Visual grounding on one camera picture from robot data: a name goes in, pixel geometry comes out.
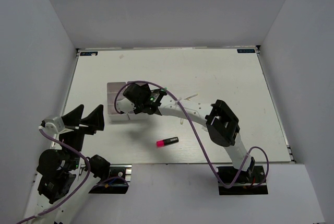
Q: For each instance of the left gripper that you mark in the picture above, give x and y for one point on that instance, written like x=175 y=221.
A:
x=95 y=119

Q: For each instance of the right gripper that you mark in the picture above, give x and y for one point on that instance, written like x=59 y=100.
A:
x=138 y=109

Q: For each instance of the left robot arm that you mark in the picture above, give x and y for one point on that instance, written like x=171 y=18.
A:
x=67 y=175

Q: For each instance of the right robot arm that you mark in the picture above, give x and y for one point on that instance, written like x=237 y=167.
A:
x=218 y=119

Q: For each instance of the right white organizer tray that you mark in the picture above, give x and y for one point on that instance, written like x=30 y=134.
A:
x=136 y=117

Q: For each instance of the white pen yellow band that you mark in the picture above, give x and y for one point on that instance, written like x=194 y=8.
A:
x=191 y=96

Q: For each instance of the pink highlighter marker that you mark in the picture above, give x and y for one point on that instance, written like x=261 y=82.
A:
x=167 y=142

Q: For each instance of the left blue table label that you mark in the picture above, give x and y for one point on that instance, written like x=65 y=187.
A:
x=91 y=53

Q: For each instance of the blue table label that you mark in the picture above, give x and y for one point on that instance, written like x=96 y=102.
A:
x=91 y=53
x=246 y=51

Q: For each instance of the right blue table label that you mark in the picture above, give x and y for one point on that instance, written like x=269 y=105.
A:
x=246 y=51

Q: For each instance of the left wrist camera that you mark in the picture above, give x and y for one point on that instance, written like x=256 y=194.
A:
x=53 y=124

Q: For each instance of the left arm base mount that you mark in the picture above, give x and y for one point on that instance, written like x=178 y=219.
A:
x=117 y=183

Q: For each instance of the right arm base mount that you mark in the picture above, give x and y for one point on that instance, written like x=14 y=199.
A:
x=244 y=185

